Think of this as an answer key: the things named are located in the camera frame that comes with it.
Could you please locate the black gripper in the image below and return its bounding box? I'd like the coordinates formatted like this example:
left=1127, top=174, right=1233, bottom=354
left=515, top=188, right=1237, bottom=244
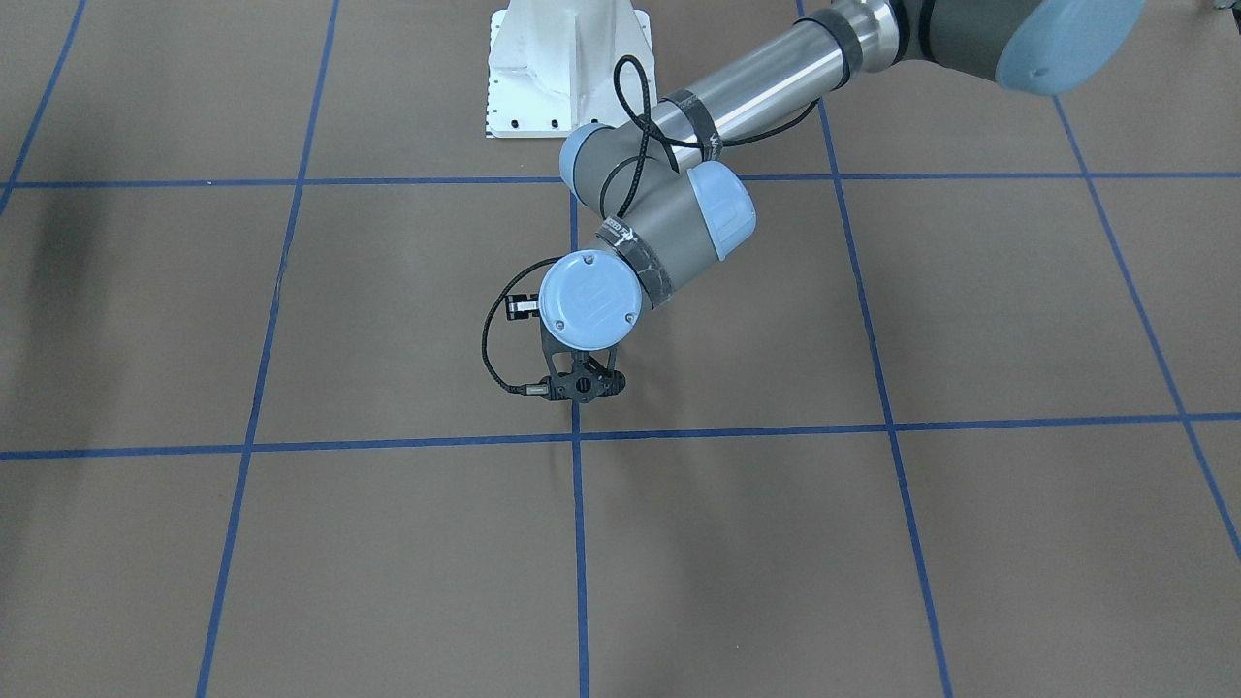
left=539, top=328, right=625, bottom=402

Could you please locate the brown paper table mat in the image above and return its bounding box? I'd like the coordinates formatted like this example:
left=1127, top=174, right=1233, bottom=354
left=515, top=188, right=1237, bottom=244
left=2, top=1, right=1239, bottom=697

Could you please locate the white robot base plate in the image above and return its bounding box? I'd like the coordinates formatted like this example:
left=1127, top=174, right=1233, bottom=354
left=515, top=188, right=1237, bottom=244
left=485, top=1, right=655, bottom=139

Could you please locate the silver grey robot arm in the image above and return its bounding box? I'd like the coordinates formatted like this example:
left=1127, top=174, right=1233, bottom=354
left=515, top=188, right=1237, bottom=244
left=496, top=1, right=1144, bottom=402

